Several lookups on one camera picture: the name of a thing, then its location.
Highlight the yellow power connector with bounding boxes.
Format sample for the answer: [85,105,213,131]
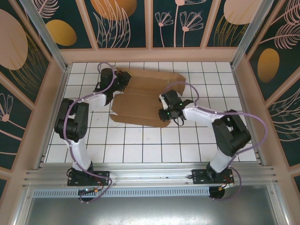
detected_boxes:
[217,181,235,192]

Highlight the aluminium side rail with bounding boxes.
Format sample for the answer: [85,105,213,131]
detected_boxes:
[36,67,70,171]
[232,67,266,166]

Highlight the aluminium corner post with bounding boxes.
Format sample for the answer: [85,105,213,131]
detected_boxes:
[230,0,275,69]
[19,0,71,72]

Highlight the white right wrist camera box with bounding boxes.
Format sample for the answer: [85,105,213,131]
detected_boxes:
[158,93,170,110]

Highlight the grey metal sheet panel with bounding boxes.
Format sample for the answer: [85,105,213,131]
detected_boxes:
[14,184,290,225]

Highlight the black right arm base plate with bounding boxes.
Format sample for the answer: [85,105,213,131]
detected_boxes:
[191,168,235,185]

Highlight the long aluminium mounting rail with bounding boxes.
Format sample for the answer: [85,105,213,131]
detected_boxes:
[22,162,278,188]

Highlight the brown cardboard paper box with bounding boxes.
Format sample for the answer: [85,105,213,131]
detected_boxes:
[109,67,187,128]

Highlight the slotted grey cable tray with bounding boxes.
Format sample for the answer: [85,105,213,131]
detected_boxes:
[32,187,211,198]

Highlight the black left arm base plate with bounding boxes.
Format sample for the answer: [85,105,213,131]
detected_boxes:
[67,170,111,187]

